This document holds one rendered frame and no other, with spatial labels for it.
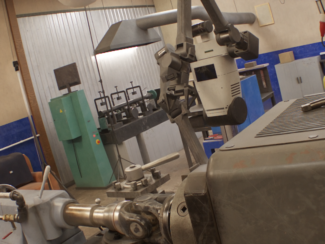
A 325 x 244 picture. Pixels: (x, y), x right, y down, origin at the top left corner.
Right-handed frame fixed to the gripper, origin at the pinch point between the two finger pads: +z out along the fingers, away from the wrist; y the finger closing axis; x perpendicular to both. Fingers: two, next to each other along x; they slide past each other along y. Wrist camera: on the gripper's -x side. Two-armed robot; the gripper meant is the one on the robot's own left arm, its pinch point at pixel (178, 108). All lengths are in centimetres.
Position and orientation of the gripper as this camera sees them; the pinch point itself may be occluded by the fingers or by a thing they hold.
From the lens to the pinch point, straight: 154.9
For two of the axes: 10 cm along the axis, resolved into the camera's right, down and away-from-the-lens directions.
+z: -1.1, 9.7, -2.1
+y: 7.1, -0.7, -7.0
